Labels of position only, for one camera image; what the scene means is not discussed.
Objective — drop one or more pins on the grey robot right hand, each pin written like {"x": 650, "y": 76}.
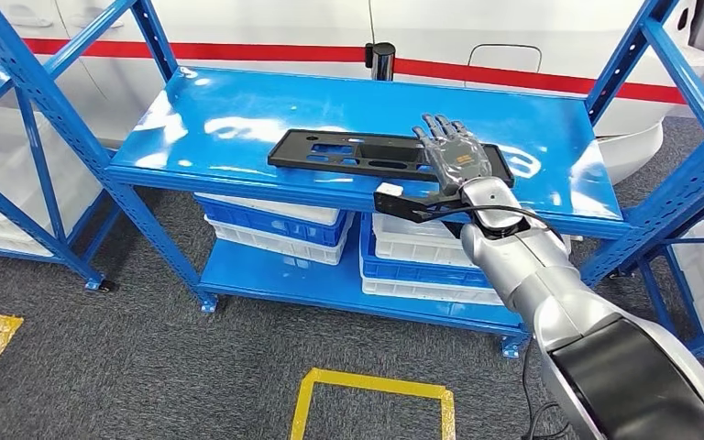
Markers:
{"x": 455, "y": 158}

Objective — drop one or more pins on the black plastic mounting plate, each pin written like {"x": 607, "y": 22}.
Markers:
{"x": 291, "y": 155}

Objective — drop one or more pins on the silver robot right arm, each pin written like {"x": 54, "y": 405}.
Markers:
{"x": 540, "y": 285}

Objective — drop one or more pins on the blue plastic crate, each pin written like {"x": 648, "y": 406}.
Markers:
{"x": 413, "y": 274}
{"x": 267, "y": 228}

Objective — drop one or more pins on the wrist camera with black bracket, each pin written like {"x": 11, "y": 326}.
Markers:
{"x": 389, "y": 190}

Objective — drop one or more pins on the chrome stanchion post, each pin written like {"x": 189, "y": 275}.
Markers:
{"x": 381, "y": 61}

